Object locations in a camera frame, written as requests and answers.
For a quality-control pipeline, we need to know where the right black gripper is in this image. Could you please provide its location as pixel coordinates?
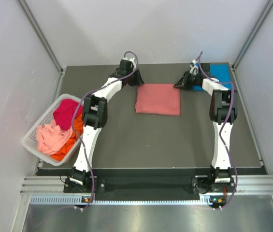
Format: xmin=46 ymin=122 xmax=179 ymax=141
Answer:
xmin=174 ymin=71 xmax=201 ymax=90

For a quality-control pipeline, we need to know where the salmon pink t shirt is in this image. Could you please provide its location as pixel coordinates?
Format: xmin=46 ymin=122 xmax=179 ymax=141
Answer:
xmin=135 ymin=84 xmax=180 ymax=116

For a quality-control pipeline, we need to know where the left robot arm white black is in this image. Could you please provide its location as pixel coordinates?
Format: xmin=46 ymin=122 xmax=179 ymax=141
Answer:
xmin=69 ymin=57 xmax=144 ymax=192

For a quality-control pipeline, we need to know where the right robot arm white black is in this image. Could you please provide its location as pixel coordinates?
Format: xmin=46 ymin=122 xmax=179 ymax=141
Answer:
xmin=173 ymin=60 xmax=238 ymax=191

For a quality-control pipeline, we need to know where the folded blue t shirt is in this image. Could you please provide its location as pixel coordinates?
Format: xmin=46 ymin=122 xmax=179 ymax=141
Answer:
xmin=201 ymin=63 xmax=231 ymax=82

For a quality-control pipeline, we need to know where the orange t shirt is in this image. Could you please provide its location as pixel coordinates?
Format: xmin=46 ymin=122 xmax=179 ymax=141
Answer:
xmin=51 ymin=115 xmax=84 ymax=161

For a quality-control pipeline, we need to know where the magenta t shirt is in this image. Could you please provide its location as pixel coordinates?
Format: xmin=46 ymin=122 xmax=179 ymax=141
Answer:
xmin=53 ymin=99 xmax=79 ymax=131

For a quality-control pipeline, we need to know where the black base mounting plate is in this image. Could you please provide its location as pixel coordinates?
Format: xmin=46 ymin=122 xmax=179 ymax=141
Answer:
xmin=63 ymin=168 xmax=266 ymax=200

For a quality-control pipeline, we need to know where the light peach t shirt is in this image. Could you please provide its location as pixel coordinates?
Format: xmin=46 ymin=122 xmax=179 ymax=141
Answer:
xmin=36 ymin=119 xmax=73 ymax=156

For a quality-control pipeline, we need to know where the white plastic laundry basket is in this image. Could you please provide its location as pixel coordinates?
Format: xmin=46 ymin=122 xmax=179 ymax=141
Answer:
xmin=22 ymin=94 xmax=83 ymax=166

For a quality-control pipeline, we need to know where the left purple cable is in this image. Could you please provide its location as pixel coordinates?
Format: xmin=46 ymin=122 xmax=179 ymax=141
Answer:
xmin=71 ymin=51 xmax=139 ymax=210

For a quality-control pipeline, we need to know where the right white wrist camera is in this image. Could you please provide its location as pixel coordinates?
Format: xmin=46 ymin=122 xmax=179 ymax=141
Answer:
xmin=189 ymin=60 xmax=199 ymax=76

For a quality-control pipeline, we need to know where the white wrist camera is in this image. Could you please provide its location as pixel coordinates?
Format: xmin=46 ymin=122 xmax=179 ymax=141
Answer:
xmin=123 ymin=57 xmax=137 ymax=70
xmin=189 ymin=60 xmax=199 ymax=76

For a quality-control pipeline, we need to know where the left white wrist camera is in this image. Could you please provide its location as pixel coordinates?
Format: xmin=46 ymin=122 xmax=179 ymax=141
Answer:
xmin=123 ymin=57 xmax=137 ymax=70

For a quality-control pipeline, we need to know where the left aluminium frame post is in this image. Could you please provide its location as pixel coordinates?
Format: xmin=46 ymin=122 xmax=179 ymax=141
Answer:
xmin=16 ymin=0 xmax=63 ymax=73

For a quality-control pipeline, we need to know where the aluminium frame post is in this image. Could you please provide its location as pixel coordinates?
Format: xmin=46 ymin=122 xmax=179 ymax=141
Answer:
xmin=231 ymin=0 xmax=273 ymax=70
xmin=16 ymin=0 xmax=63 ymax=73

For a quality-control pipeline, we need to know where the right aluminium frame post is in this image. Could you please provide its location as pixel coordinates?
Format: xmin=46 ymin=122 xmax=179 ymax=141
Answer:
xmin=231 ymin=0 xmax=273 ymax=70

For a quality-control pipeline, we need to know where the grey slotted cable duct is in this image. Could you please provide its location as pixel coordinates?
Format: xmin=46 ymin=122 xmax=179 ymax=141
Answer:
xmin=30 ymin=195 xmax=222 ymax=206

